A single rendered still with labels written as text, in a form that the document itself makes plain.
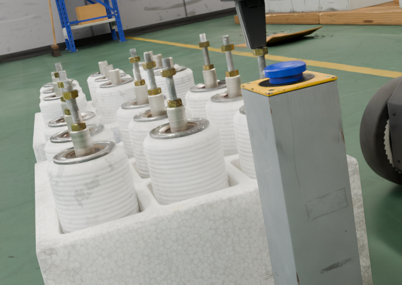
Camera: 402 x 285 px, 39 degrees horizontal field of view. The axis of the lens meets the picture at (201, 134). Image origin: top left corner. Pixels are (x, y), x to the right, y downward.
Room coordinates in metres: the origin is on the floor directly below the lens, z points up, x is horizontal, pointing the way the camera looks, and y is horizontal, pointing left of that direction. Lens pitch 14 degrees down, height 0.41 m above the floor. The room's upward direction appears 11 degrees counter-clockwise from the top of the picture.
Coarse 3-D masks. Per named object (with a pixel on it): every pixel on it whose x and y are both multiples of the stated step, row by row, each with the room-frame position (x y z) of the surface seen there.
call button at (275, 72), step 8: (272, 64) 0.54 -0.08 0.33; (280, 64) 0.53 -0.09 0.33; (288, 64) 0.52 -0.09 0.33; (296, 64) 0.51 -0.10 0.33; (304, 64) 0.52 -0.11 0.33; (264, 72) 0.52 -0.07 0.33; (272, 72) 0.51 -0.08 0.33; (280, 72) 0.51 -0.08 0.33; (288, 72) 0.51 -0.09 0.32; (296, 72) 0.51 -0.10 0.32; (272, 80) 0.52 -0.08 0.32; (280, 80) 0.51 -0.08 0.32; (288, 80) 0.51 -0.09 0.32; (296, 80) 0.51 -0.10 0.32
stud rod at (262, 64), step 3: (258, 48) 0.70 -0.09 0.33; (258, 57) 0.70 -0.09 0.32; (261, 57) 0.70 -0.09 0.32; (264, 57) 0.70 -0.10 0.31; (258, 60) 0.70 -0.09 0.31; (261, 60) 0.70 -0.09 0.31; (264, 60) 0.70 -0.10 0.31; (258, 63) 0.70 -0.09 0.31; (261, 63) 0.70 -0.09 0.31; (264, 63) 0.70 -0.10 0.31; (258, 66) 0.70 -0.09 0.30; (261, 66) 0.70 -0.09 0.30; (264, 66) 0.70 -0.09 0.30; (261, 69) 0.70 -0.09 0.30; (261, 72) 0.70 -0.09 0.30; (261, 75) 0.70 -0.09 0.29; (261, 78) 0.70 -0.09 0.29
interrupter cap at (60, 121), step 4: (80, 112) 0.91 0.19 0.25; (84, 112) 0.91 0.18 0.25; (88, 112) 0.90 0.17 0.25; (92, 112) 0.89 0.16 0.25; (84, 116) 0.88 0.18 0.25; (88, 116) 0.87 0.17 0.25; (92, 116) 0.86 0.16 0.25; (52, 120) 0.89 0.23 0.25; (56, 120) 0.88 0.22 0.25; (60, 120) 0.88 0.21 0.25; (64, 120) 0.89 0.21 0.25; (84, 120) 0.85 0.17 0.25; (48, 124) 0.86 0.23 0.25; (52, 124) 0.86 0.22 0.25; (56, 124) 0.85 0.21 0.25; (60, 124) 0.84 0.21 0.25; (64, 124) 0.84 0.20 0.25
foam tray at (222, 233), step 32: (352, 160) 0.65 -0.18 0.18; (224, 192) 0.62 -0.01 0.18; (256, 192) 0.62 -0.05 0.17; (352, 192) 0.64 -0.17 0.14; (128, 224) 0.58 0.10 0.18; (160, 224) 0.59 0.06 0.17; (192, 224) 0.60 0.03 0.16; (224, 224) 0.60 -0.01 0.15; (256, 224) 0.61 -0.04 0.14; (64, 256) 0.56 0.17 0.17; (96, 256) 0.57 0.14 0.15; (128, 256) 0.58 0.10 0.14; (160, 256) 0.59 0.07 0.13; (192, 256) 0.59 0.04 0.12; (224, 256) 0.60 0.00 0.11; (256, 256) 0.61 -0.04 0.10
